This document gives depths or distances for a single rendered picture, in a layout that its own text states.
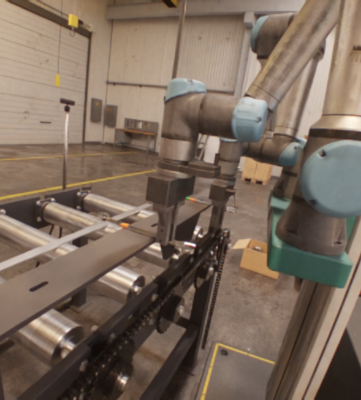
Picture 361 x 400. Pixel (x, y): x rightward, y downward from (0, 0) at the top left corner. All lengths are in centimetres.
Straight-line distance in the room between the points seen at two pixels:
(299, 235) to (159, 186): 30
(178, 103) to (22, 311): 40
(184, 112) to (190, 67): 1152
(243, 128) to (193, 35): 1194
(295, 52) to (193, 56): 1150
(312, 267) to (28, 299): 50
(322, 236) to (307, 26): 40
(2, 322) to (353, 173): 49
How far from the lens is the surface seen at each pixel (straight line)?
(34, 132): 1146
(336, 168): 42
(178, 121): 50
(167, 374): 140
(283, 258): 59
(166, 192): 48
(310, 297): 113
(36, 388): 61
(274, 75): 60
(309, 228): 58
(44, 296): 42
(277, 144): 88
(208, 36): 1209
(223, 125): 47
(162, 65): 1265
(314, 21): 62
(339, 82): 46
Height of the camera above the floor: 142
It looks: 16 degrees down
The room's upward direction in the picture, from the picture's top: 9 degrees clockwise
